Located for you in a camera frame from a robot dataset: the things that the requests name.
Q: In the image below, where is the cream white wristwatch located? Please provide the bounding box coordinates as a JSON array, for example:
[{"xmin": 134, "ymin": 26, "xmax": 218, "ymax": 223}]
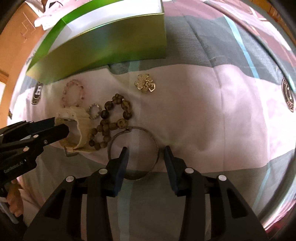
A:
[{"xmin": 55, "ymin": 106, "xmax": 92, "ymax": 157}]

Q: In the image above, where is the small silver bead ring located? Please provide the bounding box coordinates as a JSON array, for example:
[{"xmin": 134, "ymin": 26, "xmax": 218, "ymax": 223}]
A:
[{"xmin": 86, "ymin": 103, "xmax": 102, "ymax": 120}]

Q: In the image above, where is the brown wooden bead bracelet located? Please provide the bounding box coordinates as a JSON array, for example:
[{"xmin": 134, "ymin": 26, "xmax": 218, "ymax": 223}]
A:
[{"xmin": 88, "ymin": 93, "xmax": 133, "ymax": 151}]

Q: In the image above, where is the silver metal bangle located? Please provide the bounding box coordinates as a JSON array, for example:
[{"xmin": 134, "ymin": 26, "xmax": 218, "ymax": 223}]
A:
[{"xmin": 107, "ymin": 126, "xmax": 159, "ymax": 181}]

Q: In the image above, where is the person's left hand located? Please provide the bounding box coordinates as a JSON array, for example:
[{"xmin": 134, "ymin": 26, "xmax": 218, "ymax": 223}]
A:
[{"xmin": 6, "ymin": 179, "xmax": 23, "ymax": 217}]

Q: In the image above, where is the wooden wardrobe door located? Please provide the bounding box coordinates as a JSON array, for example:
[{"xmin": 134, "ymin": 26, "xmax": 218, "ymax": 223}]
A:
[{"xmin": 1, "ymin": 2, "xmax": 45, "ymax": 127}]

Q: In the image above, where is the gold filigree brooch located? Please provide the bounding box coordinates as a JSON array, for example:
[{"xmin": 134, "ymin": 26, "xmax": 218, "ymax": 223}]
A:
[{"xmin": 134, "ymin": 74, "xmax": 156, "ymax": 93}]

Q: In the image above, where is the green cardboard box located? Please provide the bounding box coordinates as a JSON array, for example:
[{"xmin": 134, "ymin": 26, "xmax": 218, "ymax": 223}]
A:
[{"xmin": 27, "ymin": 1, "xmax": 167, "ymax": 84}]

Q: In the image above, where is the pink grey patchwork bedsheet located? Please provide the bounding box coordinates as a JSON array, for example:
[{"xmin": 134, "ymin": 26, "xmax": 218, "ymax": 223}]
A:
[{"xmin": 8, "ymin": 1, "xmax": 295, "ymax": 240}]

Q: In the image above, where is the pink quilted jacket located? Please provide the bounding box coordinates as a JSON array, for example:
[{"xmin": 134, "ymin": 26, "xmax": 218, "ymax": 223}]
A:
[{"xmin": 34, "ymin": 1, "xmax": 80, "ymax": 31}]

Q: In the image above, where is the pink bead bracelet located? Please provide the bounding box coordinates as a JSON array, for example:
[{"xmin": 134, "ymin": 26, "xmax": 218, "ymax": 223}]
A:
[{"xmin": 61, "ymin": 79, "xmax": 85, "ymax": 108}]

